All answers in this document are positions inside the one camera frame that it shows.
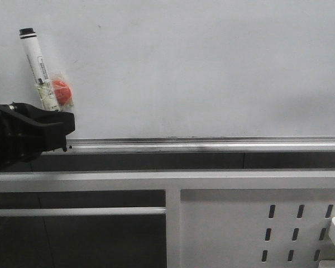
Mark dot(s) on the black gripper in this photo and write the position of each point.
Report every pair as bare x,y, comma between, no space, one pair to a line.
37,131

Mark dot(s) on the white whiteboard marker pen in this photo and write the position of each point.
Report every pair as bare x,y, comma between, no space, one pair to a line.
43,83

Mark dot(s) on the red round magnet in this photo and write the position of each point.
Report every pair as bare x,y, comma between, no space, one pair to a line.
62,91

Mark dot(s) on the white whiteboard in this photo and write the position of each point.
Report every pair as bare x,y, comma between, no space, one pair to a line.
149,69

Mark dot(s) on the aluminium whiteboard tray rail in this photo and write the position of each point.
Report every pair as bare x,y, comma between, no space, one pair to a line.
184,145

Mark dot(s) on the white metal pegboard frame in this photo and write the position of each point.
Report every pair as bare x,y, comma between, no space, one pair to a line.
167,219

